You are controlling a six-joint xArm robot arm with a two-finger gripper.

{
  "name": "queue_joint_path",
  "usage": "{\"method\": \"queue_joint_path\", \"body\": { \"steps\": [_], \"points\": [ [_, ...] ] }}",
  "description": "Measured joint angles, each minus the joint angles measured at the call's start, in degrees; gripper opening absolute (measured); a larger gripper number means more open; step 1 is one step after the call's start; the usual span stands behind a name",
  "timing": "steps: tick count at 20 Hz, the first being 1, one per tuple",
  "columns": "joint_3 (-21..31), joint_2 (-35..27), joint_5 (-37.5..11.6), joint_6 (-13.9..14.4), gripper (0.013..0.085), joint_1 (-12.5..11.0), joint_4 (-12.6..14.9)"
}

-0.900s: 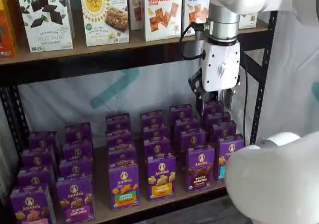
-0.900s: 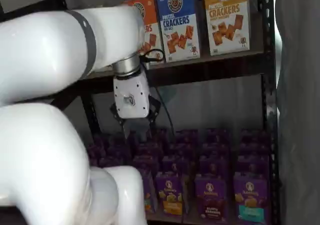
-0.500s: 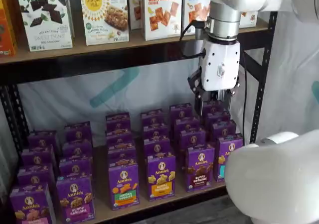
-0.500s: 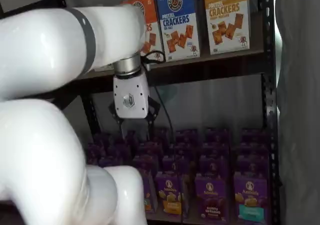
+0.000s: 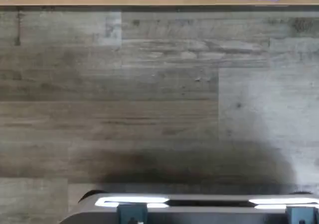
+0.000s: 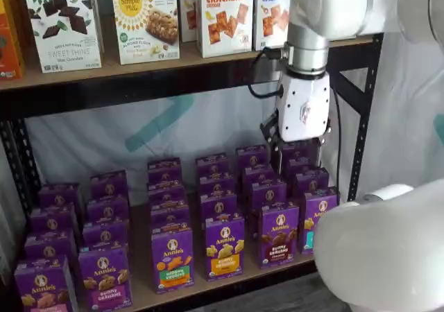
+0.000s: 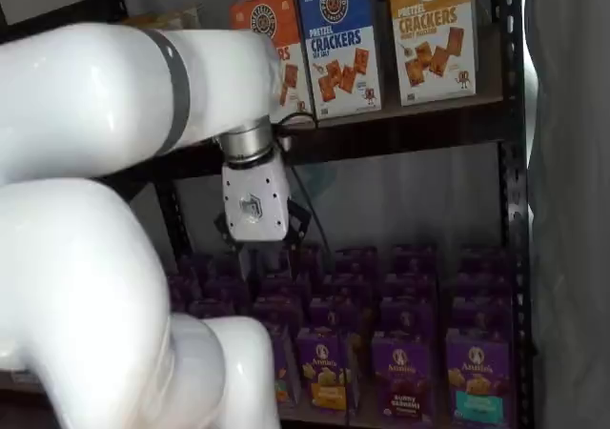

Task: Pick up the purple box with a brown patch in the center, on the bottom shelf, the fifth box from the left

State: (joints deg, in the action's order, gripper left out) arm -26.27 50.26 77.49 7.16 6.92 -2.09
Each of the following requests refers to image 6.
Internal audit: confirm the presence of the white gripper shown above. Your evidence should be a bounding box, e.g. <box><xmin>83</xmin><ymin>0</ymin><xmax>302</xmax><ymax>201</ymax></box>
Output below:
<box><xmin>260</xmin><ymin>69</ymin><xmax>332</xmax><ymax>176</ymax></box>

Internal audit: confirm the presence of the Annie's purple box teal label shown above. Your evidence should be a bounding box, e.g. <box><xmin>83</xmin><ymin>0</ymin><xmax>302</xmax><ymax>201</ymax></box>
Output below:
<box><xmin>300</xmin><ymin>187</ymin><xmax>339</xmax><ymax>256</ymax></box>
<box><xmin>286</xmin><ymin>155</ymin><xmax>322</xmax><ymax>174</ymax></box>
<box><xmin>294</xmin><ymin>168</ymin><xmax>330</xmax><ymax>197</ymax></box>
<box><xmin>280</xmin><ymin>141</ymin><xmax>313</xmax><ymax>160</ymax></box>

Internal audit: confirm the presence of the Annie's purple box brown label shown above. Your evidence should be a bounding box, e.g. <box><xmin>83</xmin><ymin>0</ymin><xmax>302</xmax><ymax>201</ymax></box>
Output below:
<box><xmin>258</xmin><ymin>200</ymin><xmax>300</xmax><ymax>270</ymax></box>
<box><xmin>242</xmin><ymin>164</ymin><xmax>278</xmax><ymax>184</ymax></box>
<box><xmin>236</xmin><ymin>145</ymin><xmax>271</xmax><ymax>169</ymax></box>
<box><xmin>249</xmin><ymin>180</ymin><xmax>288</xmax><ymax>219</ymax></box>

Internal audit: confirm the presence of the Annie's purple box yellow label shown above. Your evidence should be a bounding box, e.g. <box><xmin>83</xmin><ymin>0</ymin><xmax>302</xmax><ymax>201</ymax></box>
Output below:
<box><xmin>200</xmin><ymin>193</ymin><xmax>239</xmax><ymax>223</ymax></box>
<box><xmin>195</xmin><ymin>155</ymin><xmax>229</xmax><ymax>178</ymax></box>
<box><xmin>198</xmin><ymin>175</ymin><xmax>237</xmax><ymax>198</ymax></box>
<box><xmin>205</xmin><ymin>216</ymin><xmax>246</xmax><ymax>281</ymax></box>

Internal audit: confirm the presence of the blue Pretzel Crackers box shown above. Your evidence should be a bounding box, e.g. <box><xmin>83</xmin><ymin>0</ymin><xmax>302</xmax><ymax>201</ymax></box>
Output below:
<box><xmin>253</xmin><ymin>0</ymin><xmax>293</xmax><ymax>52</ymax></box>

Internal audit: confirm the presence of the Annie's purple box green label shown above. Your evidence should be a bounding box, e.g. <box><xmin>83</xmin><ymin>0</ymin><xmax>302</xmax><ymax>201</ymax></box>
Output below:
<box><xmin>147</xmin><ymin>157</ymin><xmax>183</xmax><ymax>176</ymax></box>
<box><xmin>148</xmin><ymin>173</ymin><xmax>187</xmax><ymax>193</ymax></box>
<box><xmin>151</xmin><ymin>209</ymin><xmax>192</xmax><ymax>232</ymax></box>
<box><xmin>149</xmin><ymin>189</ymin><xmax>190</xmax><ymax>213</ymax></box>
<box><xmin>151</xmin><ymin>227</ymin><xmax>195</xmax><ymax>295</ymax></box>

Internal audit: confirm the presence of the orange Pretzel Crackers cheddar box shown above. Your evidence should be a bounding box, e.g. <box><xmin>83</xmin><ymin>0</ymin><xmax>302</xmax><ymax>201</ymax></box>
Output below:
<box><xmin>178</xmin><ymin>0</ymin><xmax>199</xmax><ymax>44</ymax></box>
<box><xmin>196</xmin><ymin>0</ymin><xmax>254</xmax><ymax>59</ymax></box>

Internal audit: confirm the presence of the black metal wood-board shelf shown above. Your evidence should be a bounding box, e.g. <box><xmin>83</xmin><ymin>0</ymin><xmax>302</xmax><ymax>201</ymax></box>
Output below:
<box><xmin>0</xmin><ymin>31</ymin><xmax>386</xmax><ymax>312</ymax></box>

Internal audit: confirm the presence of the Annie's purple box magenta label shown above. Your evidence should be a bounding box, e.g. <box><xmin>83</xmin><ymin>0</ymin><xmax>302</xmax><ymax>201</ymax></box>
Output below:
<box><xmin>78</xmin><ymin>245</ymin><xmax>134</xmax><ymax>309</ymax></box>
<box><xmin>82</xmin><ymin>220</ymin><xmax>130</xmax><ymax>250</ymax></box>
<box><xmin>86</xmin><ymin>196</ymin><xmax>131</xmax><ymax>223</ymax></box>
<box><xmin>89</xmin><ymin>169</ymin><xmax>129</xmax><ymax>199</ymax></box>

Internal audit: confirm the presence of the Simple Mills bars box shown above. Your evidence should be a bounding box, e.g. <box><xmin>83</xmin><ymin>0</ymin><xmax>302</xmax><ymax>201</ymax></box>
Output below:
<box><xmin>112</xmin><ymin>0</ymin><xmax>180</xmax><ymax>66</ymax></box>

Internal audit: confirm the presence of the Annie's purple box light-pink label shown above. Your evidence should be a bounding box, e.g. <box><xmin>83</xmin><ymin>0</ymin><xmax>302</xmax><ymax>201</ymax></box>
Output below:
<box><xmin>29</xmin><ymin>203</ymin><xmax>80</xmax><ymax>235</ymax></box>
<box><xmin>13</xmin><ymin>255</ymin><xmax>79</xmax><ymax>312</ymax></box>
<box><xmin>24</xmin><ymin>229</ymin><xmax>78</xmax><ymax>263</ymax></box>
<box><xmin>37</xmin><ymin>182</ymin><xmax>83</xmax><ymax>209</ymax></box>

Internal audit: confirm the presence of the white Sweet Thins box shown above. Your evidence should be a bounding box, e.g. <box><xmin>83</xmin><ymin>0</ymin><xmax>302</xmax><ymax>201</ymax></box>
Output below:
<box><xmin>21</xmin><ymin>0</ymin><xmax>104</xmax><ymax>73</ymax></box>

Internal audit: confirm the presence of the orange snack box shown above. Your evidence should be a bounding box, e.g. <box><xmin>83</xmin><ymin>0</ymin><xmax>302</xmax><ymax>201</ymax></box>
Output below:
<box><xmin>0</xmin><ymin>0</ymin><xmax>26</xmax><ymax>81</ymax></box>

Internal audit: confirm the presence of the teal tape strip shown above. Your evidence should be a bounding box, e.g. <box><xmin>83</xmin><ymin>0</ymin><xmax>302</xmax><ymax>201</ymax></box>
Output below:
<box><xmin>124</xmin><ymin>95</ymin><xmax>195</xmax><ymax>153</ymax></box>

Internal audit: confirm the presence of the grey rounded object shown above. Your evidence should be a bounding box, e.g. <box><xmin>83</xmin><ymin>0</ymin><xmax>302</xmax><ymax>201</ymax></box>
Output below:
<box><xmin>428</xmin><ymin>0</ymin><xmax>444</xmax><ymax>45</ymax></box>

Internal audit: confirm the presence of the translucent plastic backdrop sheet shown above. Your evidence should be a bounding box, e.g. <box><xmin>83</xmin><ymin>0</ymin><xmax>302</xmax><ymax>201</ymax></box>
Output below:
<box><xmin>24</xmin><ymin>83</ymin><xmax>278</xmax><ymax>191</ymax></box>

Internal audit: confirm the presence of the thin black hanging cable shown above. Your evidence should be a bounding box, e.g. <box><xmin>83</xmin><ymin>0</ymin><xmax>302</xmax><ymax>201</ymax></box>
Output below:
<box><xmin>331</xmin><ymin>83</ymin><xmax>344</xmax><ymax>205</ymax></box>

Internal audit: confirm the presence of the black looped gripper cable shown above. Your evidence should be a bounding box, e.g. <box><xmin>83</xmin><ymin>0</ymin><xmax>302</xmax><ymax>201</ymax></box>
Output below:
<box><xmin>247</xmin><ymin>46</ymin><xmax>291</xmax><ymax>100</ymax></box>

